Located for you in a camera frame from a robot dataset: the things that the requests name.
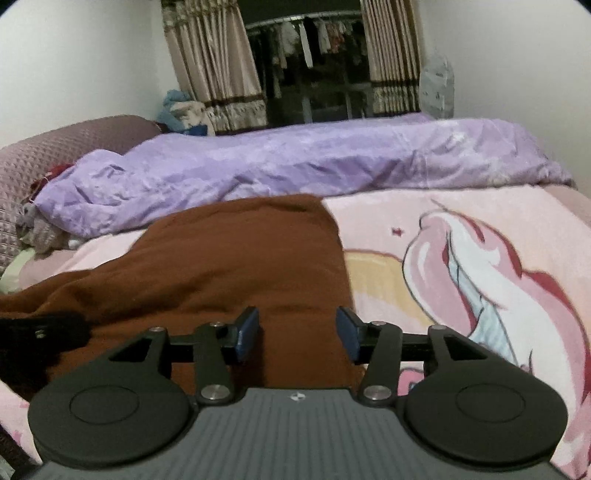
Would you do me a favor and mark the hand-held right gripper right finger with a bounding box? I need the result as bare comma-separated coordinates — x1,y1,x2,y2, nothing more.
336,305,486,408

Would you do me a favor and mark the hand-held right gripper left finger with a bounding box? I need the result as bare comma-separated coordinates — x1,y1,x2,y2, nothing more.
107,306,260,405

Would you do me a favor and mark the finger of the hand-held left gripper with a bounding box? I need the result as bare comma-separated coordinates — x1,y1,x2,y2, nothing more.
0,313,90,354

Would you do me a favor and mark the brown garment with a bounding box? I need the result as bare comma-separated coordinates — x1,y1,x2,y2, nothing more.
0,194,357,394

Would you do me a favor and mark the pile of mixed clothes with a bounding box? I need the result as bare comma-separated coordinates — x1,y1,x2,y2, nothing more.
16,163,86,256

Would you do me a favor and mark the blue white clothes pile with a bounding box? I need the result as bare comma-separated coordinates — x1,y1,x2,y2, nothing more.
159,89,217,137

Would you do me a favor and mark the row of hanging clothes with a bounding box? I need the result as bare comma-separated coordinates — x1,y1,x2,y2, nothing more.
270,16,366,71

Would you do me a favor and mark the light green pillow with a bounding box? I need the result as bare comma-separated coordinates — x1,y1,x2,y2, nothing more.
0,251,37,294

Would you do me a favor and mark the pink printed blanket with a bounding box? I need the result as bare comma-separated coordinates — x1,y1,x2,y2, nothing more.
0,184,591,480

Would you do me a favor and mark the purple quilt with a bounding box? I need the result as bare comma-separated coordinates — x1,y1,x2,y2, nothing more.
34,114,576,239

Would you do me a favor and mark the mauve quilted headboard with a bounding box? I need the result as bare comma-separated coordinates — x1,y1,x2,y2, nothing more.
0,114,163,278

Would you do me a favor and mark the dark window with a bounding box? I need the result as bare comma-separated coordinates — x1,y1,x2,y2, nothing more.
236,0,376,128

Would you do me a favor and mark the beige patterned curtain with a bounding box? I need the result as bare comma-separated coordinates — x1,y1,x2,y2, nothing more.
360,0,424,117
161,0,269,136

